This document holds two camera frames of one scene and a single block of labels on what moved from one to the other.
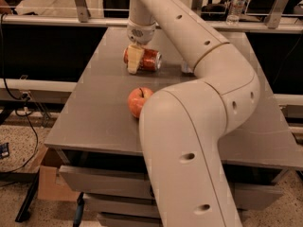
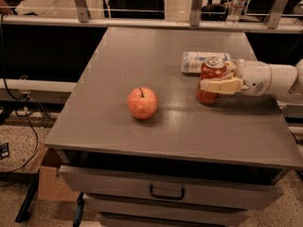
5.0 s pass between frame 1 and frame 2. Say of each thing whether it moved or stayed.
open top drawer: stayed
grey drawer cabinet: stayed
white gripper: moved
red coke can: moved
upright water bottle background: stayed
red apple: stayed
